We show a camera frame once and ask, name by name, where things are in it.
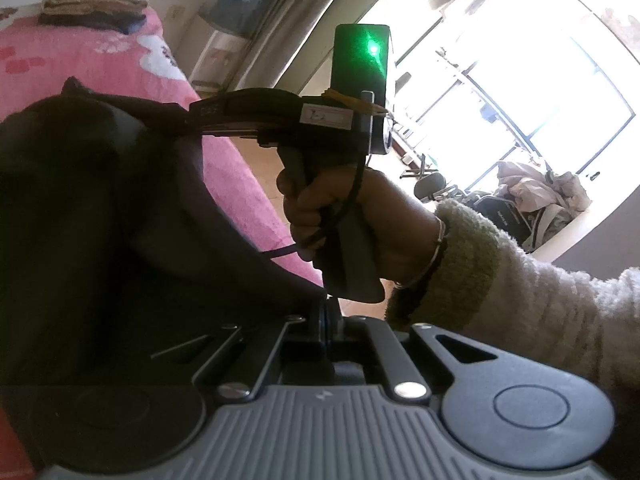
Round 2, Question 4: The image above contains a green lit camera box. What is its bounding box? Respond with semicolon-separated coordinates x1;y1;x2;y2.
330;24;392;107

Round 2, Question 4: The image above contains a clothes heap by window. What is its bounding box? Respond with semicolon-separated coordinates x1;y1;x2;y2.
470;162;591;252

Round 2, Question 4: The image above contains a black garment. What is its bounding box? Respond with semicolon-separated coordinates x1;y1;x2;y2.
1;78;326;386

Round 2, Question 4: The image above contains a folded beige clothes stack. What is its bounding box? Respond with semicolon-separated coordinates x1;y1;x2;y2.
38;0;148;35

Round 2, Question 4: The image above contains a person right hand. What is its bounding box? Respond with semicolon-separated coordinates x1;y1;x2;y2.
275;164;447;291

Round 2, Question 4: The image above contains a black cable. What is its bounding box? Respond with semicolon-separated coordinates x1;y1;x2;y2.
267;152;369;261

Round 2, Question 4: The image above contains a white fuzzy sleeve forearm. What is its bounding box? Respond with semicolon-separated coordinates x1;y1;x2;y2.
386;200;639;410

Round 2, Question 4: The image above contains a pink floral blanket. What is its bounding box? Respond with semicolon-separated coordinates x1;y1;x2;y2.
0;6;327;288

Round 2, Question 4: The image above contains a grey curtain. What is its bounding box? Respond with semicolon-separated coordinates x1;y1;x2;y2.
227;0;334;91

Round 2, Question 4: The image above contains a white water dispenser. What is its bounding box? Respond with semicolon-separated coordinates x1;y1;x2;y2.
175;14;248;93

